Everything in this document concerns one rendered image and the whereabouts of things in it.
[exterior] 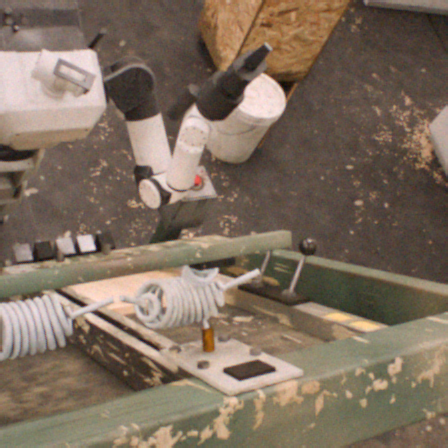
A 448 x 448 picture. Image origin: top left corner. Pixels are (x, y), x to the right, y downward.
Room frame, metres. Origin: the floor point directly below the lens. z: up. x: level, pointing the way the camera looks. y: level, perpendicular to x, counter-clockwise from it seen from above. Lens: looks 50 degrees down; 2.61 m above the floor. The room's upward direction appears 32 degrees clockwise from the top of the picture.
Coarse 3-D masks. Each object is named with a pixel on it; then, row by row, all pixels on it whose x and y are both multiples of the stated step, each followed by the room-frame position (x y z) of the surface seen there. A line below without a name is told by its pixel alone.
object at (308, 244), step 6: (300, 240) 0.99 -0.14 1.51; (306, 240) 0.99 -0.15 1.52; (312, 240) 0.99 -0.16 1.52; (300, 246) 0.98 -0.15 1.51; (306, 246) 0.98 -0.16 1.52; (312, 246) 0.98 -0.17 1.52; (300, 252) 0.97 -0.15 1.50; (306, 252) 0.97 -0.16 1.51; (312, 252) 0.98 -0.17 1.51; (300, 258) 0.97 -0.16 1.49; (300, 264) 0.96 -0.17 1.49; (300, 270) 0.95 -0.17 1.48; (294, 276) 0.93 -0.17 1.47; (294, 282) 0.92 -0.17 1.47; (294, 288) 0.92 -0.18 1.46; (282, 294) 0.90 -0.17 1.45; (288, 294) 0.90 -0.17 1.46; (294, 294) 0.90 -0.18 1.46
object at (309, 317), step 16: (176, 272) 1.07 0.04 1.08; (240, 304) 0.93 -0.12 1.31; (256, 304) 0.91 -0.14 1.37; (272, 304) 0.89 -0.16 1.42; (304, 304) 0.88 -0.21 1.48; (288, 320) 0.85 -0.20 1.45; (304, 320) 0.84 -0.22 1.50; (320, 320) 0.82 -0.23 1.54; (336, 320) 0.81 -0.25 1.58; (352, 320) 0.82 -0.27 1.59; (368, 320) 0.83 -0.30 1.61; (320, 336) 0.81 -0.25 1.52; (336, 336) 0.79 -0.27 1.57
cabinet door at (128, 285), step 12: (132, 276) 1.06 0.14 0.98; (144, 276) 1.05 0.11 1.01; (156, 276) 1.06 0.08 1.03; (168, 276) 1.07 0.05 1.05; (72, 288) 0.93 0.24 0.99; (84, 288) 0.93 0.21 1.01; (96, 288) 0.94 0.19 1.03; (108, 288) 0.95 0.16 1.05; (120, 288) 0.95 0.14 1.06; (132, 288) 0.96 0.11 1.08; (96, 300) 0.86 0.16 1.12; (120, 312) 0.82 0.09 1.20; (132, 312) 0.83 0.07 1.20
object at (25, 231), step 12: (24, 204) 1.60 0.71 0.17; (12, 216) 1.53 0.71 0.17; (24, 216) 1.56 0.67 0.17; (0, 228) 1.46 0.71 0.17; (12, 228) 1.48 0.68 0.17; (24, 228) 1.51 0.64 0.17; (36, 228) 1.54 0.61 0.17; (0, 240) 1.41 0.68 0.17; (12, 240) 1.44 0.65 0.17; (24, 240) 1.47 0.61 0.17; (0, 252) 1.37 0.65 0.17; (0, 264) 1.32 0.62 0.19
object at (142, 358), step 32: (64, 288) 0.79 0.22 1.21; (96, 320) 0.64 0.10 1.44; (128, 320) 0.65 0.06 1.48; (96, 352) 0.60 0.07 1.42; (128, 352) 0.55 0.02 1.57; (160, 352) 0.49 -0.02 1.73; (192, 352) 0.50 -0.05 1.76; (224, 352) 0.51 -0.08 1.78; (256, 352) 0.51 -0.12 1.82; (160, 384) 0.50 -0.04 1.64; (224, 384) 0.43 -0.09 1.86; (256, 384) 0.44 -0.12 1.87
